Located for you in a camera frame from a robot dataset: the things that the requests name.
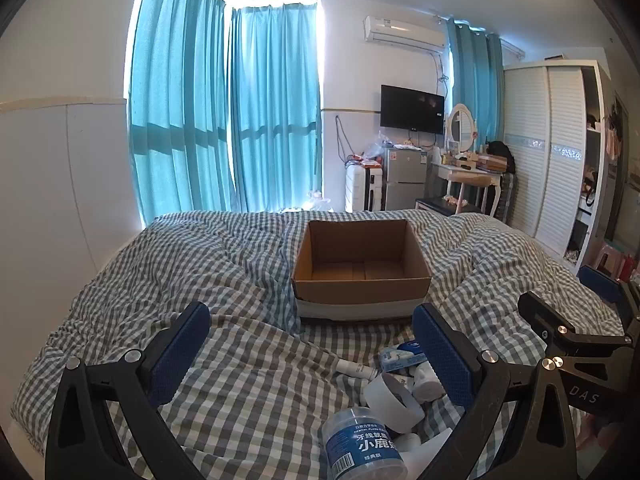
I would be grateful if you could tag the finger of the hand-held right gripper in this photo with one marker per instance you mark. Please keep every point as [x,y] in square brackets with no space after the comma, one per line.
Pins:
[537,308]
[600,282]

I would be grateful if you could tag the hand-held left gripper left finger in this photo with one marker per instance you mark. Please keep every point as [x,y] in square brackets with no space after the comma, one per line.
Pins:
[180,347]

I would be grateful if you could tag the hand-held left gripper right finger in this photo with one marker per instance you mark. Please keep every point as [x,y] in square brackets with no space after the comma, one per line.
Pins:
[445,355]

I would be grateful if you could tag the grey toothpaste tube white cap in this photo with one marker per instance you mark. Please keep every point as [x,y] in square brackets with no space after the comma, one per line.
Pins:
[352,367]

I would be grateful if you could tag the cardboard box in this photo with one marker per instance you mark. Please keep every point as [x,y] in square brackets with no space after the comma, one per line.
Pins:
[360,292]

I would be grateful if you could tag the person's right forearm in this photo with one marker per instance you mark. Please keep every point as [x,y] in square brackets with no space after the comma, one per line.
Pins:
[597,432]

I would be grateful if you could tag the pink plastic stool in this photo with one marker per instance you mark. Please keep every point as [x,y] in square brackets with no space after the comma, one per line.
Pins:
[615,262]

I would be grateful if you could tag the small white plastic bottle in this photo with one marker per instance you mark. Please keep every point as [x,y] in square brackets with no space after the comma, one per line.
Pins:
[429,385]

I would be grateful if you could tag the blue white toothpaste box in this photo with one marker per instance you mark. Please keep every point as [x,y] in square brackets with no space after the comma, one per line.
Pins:
[400,357]

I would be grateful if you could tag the grey checked blanket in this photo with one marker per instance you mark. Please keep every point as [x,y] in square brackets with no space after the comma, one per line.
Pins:
[225,270]

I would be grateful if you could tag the dark ribbed suitcase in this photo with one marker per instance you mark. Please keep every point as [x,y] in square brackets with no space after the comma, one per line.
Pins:
[507,195]

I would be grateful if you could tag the clear floss jar blue label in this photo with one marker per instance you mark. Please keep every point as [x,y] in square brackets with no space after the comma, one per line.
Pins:
[360,445]

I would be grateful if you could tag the white louvred wardrobe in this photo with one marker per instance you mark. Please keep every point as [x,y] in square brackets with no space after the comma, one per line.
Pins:
[545,160]

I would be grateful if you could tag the wooden chair dark seat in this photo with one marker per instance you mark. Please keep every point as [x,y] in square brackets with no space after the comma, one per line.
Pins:
[440,205]

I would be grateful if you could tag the hanging pink garment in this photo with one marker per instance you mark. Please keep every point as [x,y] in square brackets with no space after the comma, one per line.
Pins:
[612,137]

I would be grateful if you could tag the white vanity table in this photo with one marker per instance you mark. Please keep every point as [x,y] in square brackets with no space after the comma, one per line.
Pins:
[465,175]

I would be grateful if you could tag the wooden box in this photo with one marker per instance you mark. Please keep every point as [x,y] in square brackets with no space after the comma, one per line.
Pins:
[489,162]

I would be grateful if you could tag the black bag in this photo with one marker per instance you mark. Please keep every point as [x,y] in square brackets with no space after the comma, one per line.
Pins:
[500,155]

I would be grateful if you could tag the silver small fridge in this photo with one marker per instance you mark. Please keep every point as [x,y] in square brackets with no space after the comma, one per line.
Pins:
[405,180]

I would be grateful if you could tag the white ribbed suitcase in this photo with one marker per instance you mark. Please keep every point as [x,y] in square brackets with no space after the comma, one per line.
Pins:
[356,190]

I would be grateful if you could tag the white oval vanity mirror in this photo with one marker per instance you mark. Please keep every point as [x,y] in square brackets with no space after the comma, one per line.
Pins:
[462,127]

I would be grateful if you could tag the orange snack packet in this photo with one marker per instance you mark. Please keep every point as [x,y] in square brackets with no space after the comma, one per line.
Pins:
[362,161]

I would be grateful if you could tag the clear plastic bag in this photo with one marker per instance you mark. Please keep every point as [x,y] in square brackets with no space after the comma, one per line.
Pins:
[374,147]

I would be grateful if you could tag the teal curtain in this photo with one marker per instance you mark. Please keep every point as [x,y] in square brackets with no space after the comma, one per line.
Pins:
[175,110]
[275,110]
[472,75]

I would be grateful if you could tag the white air conditioner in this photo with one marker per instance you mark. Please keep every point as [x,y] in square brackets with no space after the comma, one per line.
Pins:
[400,32]

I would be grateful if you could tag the black wall television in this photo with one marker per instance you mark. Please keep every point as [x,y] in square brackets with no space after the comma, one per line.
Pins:
[411,109]

